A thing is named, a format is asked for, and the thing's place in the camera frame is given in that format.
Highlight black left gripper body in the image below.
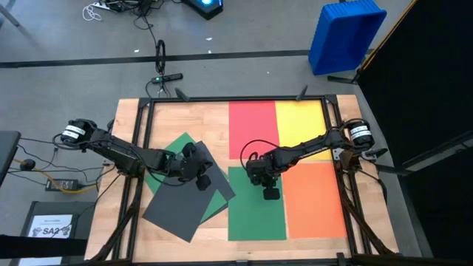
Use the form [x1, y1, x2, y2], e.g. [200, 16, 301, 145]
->
[172, 141, 214, 183]

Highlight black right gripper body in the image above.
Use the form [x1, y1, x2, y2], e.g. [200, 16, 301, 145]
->
[245, 154, 285, 188]

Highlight red paper sheet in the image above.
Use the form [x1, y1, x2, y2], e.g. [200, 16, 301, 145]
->
[228, 101, 280, 161]

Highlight black paper sheet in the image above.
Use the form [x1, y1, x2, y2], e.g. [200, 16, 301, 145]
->
[194, 140, 237, 202]
[142, 179, 218, 243]

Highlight yellow paper sheet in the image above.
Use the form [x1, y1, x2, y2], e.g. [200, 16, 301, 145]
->
[274, 100, 333, 162]

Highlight orange paper sheet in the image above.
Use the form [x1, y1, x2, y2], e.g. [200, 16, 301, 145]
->
[282, 162, 348, 240]

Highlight black USB hub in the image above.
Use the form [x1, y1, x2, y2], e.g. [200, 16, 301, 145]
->
[150, 72, 184, 85]

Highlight black clamp lever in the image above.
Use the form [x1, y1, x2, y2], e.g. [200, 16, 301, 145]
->
[365, 147, 389, 159]

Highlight blue plastic bin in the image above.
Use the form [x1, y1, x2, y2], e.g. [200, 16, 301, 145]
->
[307, 0, 388, 77]

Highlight black computer with lights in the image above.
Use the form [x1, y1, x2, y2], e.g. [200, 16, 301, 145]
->
[182, 0, 225, 21]

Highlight white SA2 label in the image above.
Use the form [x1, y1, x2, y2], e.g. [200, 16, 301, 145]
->
[26, 214, 74, 239]

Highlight black round plug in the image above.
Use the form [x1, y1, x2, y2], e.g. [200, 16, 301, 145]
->
[19, 158, 37, 172]

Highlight black case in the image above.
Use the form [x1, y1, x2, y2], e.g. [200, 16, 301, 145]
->
[17, 200, 96, 266]

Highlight black furniture corner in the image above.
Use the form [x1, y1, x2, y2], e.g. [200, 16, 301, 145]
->
[0, 129, 22, 188]

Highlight black partition panel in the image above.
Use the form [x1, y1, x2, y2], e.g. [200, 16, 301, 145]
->
[355, 0, 473, 266]

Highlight grey metal leg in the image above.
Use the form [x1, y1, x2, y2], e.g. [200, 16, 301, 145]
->
[0, 0, 40, 44]

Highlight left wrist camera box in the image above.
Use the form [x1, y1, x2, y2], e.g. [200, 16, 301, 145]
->
[195, 174, 213, 192]

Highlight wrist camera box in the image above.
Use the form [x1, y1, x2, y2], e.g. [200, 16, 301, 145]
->
[195, 174, 213, 192]
[262, 186, 282, 202]

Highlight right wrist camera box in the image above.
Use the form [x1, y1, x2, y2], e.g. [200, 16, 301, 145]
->
[262, 186, 282, 202]

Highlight black aluminium table frame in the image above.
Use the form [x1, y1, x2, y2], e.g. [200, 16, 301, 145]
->
[84, 95, 402, 266]

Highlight yellow floor cable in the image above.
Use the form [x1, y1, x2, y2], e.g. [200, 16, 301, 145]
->
[13, 157, 101, 196]

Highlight coiled black cable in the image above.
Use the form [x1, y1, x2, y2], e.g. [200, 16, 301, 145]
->
[154, 38, 167, 76]

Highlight black floor cable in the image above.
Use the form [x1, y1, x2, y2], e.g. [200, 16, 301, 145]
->
[14, 117, 125, 222]

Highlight tangled black cables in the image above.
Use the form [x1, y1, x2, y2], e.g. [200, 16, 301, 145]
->
[105, 0, 174, 49]

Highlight white cable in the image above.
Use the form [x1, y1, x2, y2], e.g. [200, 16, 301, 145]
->
[81, 2, 103, 22]

